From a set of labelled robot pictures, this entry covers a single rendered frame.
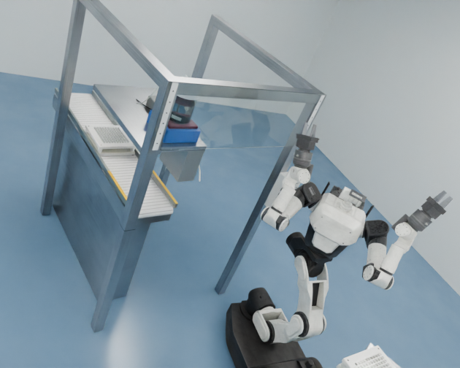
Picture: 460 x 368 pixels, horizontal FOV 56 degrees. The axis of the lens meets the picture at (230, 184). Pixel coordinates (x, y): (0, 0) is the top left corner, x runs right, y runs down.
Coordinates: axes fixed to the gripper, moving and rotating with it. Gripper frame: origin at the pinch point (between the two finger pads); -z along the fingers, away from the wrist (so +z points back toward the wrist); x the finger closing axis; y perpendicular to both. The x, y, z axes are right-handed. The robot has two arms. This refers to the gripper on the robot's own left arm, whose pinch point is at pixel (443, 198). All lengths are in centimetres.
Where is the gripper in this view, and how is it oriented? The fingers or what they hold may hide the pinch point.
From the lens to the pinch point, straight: 226.5
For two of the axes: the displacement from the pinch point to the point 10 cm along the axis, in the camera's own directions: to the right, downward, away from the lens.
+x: -7.4, -5.2, -4.3
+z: -6.6, 7.1, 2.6
